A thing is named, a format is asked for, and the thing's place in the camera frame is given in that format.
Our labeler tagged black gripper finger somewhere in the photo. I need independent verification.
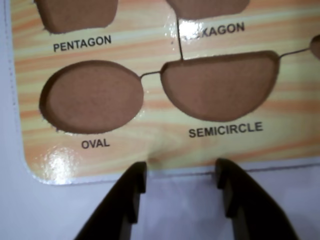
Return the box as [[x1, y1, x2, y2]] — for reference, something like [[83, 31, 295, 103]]
[[73, 161, 147, 240], [215, 157, 301, 240]]

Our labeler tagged wooden shape puzzle board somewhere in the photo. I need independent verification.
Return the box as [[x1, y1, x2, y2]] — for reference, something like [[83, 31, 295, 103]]
[[9, 0, 320, 187]]

